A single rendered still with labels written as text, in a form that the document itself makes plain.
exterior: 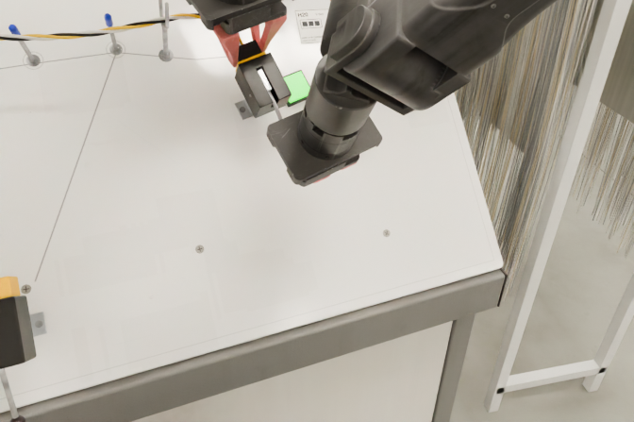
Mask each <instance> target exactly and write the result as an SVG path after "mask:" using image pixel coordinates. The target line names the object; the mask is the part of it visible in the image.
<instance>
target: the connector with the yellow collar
mask: <svg viewBox="0 0 634 422"><path fill-rule="evenodd" d="M260 53H262V52H261V50H260V48H259V45H258V43H257V41H256V40H253V41H251V42H248V43H245V44H242V45H240V46H239V55H238V62H239V61H242V60H244V59H248V58H251V57H253V56H255V55H257V54H260Z"/></svg>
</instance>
